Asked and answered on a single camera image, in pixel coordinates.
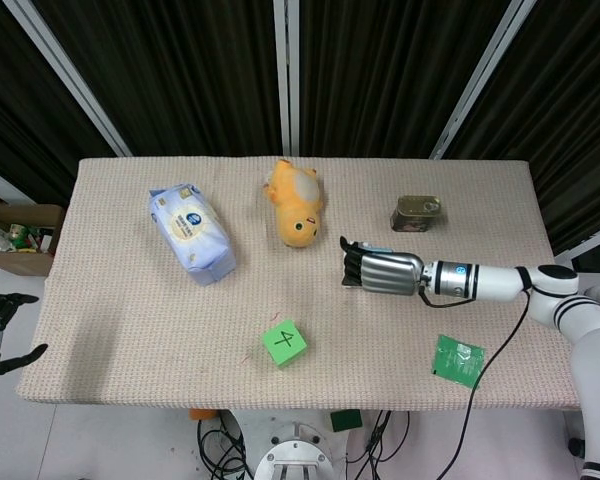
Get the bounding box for pink waffle tablecloth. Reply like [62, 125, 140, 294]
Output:
[17, 157, 581, 411]

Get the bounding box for cardboard box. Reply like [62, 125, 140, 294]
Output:
[0, 187, 66, 278]

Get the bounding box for dark screen device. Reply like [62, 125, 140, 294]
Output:
[572, 238, 600, 274]

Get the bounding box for dark luncheon meat tin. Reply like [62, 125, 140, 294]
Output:
[390, 194, 449, 234]

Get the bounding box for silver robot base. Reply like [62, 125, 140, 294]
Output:
[253, 422, 346, 480]

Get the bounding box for grey aluminium frame post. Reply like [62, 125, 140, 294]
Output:
[2, 0, 133, 158]
[273, 0, 301, 157]
[428, 0, 539, 160]

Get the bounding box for green foil sachet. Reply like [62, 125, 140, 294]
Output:
[429, 333, 487, 390]

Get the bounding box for black floor cable bundle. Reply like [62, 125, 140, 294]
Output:
[196, 409, 254, 480]
[347, 409, 411, 480]

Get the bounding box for blue tissue pack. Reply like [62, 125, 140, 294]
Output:
[147, 183, 237, 287]

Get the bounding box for green sponge block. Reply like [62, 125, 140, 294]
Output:
[329, 408, 364, 434]

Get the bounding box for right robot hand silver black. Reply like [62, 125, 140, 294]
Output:
[339, 237, 429, 297]

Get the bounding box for black curtain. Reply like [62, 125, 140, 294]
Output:
[0, 0, 600, 256]

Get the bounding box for green foam cube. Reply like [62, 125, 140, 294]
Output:
[260, 319, 310, 371]

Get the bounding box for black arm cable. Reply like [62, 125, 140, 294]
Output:
[417, 279, 534, 480]

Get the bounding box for orange plush toy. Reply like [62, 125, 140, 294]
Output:
[260, 158, 326, 250]

